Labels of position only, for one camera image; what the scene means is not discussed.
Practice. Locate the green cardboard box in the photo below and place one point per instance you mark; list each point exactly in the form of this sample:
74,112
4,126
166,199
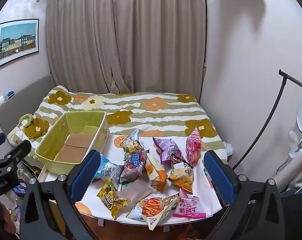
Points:
73,145

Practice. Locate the pink and white snack packet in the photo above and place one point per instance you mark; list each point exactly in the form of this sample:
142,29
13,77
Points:
187,205

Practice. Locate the purple snack packet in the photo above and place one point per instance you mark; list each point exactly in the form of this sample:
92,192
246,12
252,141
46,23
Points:
166,148

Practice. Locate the striped floral blanket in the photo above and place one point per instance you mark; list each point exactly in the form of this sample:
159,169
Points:
153,116

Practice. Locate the translucent pale snack packet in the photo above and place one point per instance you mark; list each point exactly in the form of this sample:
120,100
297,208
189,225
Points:
136,191

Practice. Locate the grey headboard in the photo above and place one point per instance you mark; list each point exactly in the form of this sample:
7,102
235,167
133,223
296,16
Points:
23,97

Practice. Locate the wall poster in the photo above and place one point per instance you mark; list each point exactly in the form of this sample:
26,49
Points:
16,42

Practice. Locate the orange sticks print snack packet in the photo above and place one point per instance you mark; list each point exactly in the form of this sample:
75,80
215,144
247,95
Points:
152,203

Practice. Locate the beige curtain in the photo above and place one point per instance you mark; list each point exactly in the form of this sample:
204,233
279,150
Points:
126,37

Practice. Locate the small brown snack packet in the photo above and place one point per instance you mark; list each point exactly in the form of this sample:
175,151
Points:
177,158

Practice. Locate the grey and yellow snack packet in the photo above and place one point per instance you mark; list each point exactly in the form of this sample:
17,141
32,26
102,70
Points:
131,143

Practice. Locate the yellow and white snack packet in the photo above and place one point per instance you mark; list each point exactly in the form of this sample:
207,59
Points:
181,176

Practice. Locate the pink striped snack packet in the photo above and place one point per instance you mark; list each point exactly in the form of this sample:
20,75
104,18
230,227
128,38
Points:
194,147

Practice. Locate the floral pillow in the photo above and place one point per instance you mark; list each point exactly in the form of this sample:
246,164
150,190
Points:
57,97

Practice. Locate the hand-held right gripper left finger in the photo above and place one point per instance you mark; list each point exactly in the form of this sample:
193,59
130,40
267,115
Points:
87,173

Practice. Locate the red and blue snack packet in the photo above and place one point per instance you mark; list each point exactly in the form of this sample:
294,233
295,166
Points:
133,165

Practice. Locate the green plush toy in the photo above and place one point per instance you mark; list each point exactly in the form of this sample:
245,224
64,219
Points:
25,122

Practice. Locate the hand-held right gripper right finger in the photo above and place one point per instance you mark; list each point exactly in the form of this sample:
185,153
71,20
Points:
218,177

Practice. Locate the white plastic frame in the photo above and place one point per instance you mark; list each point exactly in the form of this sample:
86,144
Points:
294,160

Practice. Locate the black metal stand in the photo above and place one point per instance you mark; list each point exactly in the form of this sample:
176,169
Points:
272,120

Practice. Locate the light blue silver snack packet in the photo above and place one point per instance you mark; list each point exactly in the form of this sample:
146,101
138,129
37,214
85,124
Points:
107,170

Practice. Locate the blue and white small device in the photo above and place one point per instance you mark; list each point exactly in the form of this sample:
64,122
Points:
10,94

